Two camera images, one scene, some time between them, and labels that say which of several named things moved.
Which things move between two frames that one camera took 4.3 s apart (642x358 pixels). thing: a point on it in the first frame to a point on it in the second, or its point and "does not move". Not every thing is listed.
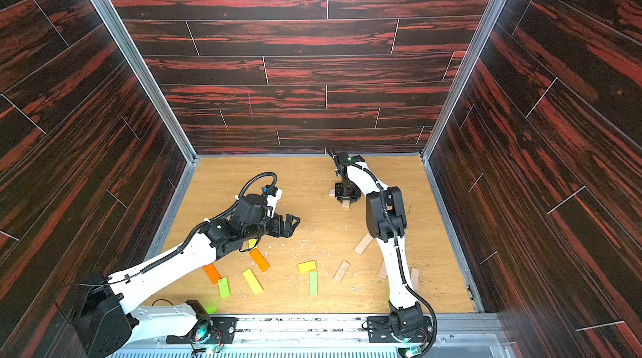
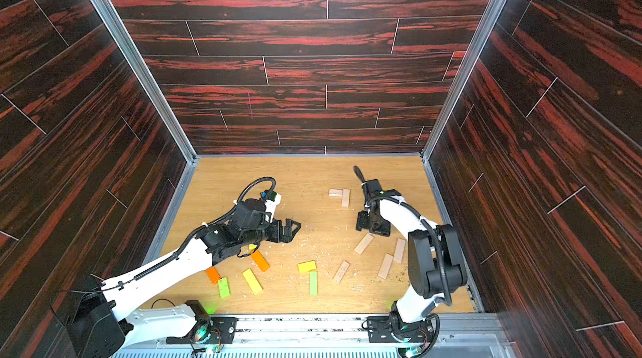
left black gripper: (288, 229) does not move
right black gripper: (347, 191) to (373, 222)
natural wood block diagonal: (364, 243) does not move
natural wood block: (383, 273) does not move
